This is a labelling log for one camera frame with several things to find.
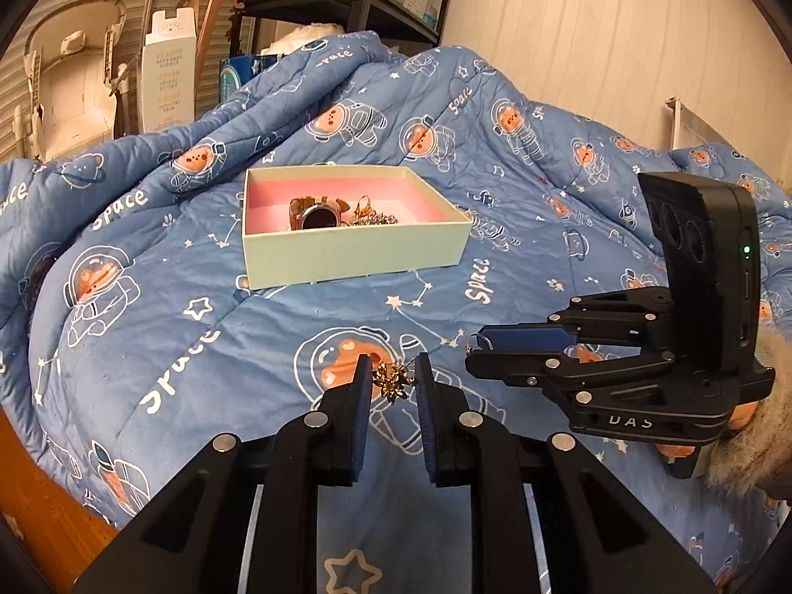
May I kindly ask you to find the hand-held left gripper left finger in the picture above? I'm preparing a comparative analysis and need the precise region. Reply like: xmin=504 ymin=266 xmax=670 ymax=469
xmin=73 ymin=352 xmax=375 ymax=594

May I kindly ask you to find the person's right forearm fur sleeve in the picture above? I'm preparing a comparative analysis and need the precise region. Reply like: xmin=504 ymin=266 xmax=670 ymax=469
xmin=705 ymin=325 xmax=792 ymax=503

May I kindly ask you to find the white plastic baby seat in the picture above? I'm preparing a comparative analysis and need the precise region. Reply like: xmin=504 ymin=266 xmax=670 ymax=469
xmin=11 ymin=0 xmax=130 ymax=163

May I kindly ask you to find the blue astronaut print blanket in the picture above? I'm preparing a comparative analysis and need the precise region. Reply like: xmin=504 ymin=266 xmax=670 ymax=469
xmin=0 ymin=30 xmax=792 ymax=594

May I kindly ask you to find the pale green box pink inside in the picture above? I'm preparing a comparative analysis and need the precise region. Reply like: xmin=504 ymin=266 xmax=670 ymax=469
xmin=241 ymin=163 xmax=475 ymax=291

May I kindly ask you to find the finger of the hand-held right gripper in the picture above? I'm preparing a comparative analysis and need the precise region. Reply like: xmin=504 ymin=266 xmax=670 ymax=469
xmin=476 ymin=288 xmax=677 ymax=355
xmin=464 ymin=346 xmax=678 ymax=392

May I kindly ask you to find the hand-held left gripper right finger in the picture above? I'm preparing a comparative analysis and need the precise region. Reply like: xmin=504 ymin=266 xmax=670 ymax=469
xmin=416 ymin=351 xmax=720 ymax=594

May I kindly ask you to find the blue tissue pack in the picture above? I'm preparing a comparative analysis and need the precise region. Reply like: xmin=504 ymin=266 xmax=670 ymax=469
xmin=219 ymin=52 xmax=293 ymax=104

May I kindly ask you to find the watch with brown strap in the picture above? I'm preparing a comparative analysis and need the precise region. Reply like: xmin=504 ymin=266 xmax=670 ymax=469
xmin=287 ymin=194 xmax=354 ymax=232

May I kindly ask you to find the gold flower pendant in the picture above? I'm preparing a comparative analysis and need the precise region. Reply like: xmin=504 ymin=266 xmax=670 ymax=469
xmin=370 ymin=361 xmax=418 ymax=401

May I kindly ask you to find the person's right hand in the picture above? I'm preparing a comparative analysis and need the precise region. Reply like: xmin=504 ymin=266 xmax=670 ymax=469
xmin=725 ymin=399 xmax=766 ymax=434

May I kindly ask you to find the copper coloured pole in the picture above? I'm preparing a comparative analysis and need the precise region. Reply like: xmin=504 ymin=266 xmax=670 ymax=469
xmin=194 ymin=0 xmax=237 ymax=70

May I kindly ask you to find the white metal frame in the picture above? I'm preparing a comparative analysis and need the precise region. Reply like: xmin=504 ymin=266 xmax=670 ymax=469
xmin=664 ymin=97 xmax=724 ymax=154

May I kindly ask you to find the tall white carton box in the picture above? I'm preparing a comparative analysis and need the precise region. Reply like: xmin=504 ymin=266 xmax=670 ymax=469
xmin=139 ymin=8 xmax=200 ymax=135

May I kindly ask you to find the white fluffy cloth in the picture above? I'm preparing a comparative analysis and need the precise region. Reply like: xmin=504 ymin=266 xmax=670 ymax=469
xmin=260 ymin=20 xmax=346 ymax=54

